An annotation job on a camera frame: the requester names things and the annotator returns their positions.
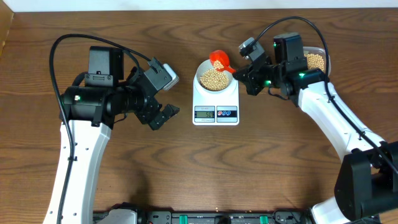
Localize red measuring scoop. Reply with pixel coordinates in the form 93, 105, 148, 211
209, 50, 236, 73

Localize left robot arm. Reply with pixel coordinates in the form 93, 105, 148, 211
44, 46, 179, 223

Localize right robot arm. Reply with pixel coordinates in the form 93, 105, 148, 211
233, 32, 397, 223

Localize white digital kitchen scale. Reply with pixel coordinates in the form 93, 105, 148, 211
192, 75, 239, 126

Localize soybeans in bowl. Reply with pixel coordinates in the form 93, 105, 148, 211
200, 69, 229, 91

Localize grey bowl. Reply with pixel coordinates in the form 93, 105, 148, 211
195, 60, 232, 91

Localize soybeans in container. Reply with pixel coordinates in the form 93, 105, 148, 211
304, 54, 325, 72

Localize clear plastic container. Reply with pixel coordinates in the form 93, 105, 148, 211
303, 47, 331, 76

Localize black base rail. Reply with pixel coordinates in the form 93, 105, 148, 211
93, 210, 382, 224

